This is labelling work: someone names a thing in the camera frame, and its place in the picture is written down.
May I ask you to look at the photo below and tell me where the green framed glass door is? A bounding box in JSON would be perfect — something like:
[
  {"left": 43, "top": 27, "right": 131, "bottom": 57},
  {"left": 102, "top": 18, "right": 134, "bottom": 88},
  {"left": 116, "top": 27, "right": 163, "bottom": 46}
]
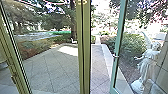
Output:
[{"left": 109, "top": 0, "right": 168, "bottom": 94}]

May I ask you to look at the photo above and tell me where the green framed glass window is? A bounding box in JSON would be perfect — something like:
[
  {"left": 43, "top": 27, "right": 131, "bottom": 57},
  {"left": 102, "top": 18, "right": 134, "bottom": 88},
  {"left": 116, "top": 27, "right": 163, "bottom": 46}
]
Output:
[{"left": 0, "top": 0, "right": 92, "bottom": 94}]

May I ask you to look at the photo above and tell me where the pale outdoor bench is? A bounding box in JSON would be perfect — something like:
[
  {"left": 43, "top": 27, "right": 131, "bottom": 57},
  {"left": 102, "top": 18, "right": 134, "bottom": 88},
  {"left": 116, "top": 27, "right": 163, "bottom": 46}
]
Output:
[{"left": 70, "top": 37, "right": 78, "bottom": 45}]

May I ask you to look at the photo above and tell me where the leafy tree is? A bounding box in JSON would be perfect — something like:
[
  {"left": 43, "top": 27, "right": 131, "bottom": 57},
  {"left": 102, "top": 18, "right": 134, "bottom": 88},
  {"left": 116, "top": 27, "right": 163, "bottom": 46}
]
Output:
[{"left": 9, "top": 0, "right": 78, "bottom": 41}]

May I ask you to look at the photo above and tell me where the green hedge bush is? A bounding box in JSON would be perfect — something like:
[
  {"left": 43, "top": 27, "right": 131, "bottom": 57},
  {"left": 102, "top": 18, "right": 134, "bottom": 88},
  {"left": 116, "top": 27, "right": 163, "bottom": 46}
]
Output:
[{"left": 105, "top": 31, "right": 148, "bottom": 58}]

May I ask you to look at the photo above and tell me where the reddish low shrub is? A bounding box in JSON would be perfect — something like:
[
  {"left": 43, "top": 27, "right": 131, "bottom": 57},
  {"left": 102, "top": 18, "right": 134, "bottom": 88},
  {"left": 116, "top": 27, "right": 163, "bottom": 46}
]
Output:
[{"left": 17, "top": 37, "right": 56, "bottom": 60}]

